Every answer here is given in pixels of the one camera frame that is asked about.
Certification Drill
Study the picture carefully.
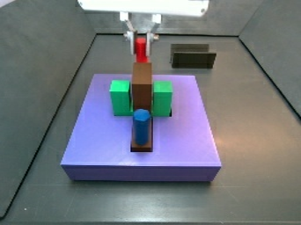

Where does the green block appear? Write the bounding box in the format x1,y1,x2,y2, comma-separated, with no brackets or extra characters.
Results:
110,80,173,117

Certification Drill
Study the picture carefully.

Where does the brown T-shaped block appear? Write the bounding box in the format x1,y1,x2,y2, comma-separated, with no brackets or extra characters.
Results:
132,62,153,152

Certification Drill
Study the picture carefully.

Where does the red peg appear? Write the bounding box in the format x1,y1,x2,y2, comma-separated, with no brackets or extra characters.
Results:
136,38,149,62

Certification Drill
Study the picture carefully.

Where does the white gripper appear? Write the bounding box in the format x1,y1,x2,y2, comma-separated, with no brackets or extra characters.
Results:
78,0,209,56

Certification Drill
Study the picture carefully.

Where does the purple base board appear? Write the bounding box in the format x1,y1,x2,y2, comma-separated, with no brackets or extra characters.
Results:
62,75,221,182

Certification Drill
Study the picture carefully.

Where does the blue hexagonal peg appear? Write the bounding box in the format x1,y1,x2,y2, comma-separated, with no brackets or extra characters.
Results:
133,109,152,145

